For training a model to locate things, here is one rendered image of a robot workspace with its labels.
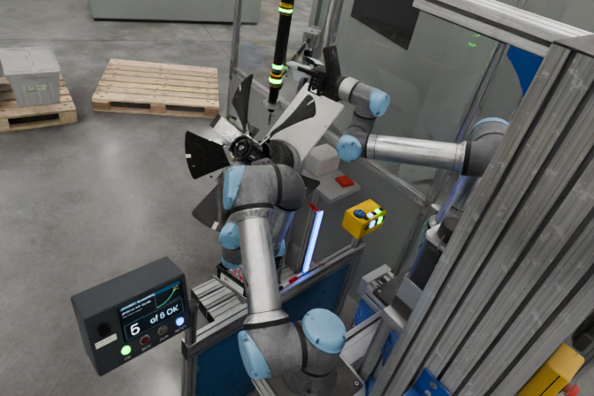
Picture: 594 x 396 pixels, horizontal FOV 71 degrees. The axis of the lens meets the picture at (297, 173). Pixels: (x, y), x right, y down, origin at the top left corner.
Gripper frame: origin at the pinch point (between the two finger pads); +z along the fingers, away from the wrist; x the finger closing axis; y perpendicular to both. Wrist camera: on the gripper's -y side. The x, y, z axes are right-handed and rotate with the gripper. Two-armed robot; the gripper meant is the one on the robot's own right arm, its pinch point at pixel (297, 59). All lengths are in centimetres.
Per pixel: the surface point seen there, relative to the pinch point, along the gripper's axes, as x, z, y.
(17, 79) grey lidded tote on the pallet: 11, 289, 124
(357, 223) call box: 14, -34, 60
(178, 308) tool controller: -67, -23, 50
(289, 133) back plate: 29, 19, 49
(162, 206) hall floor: 32, 124, 166
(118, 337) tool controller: -83, -20, 50
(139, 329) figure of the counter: -78, -21, 50
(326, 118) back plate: 37, 5, 37
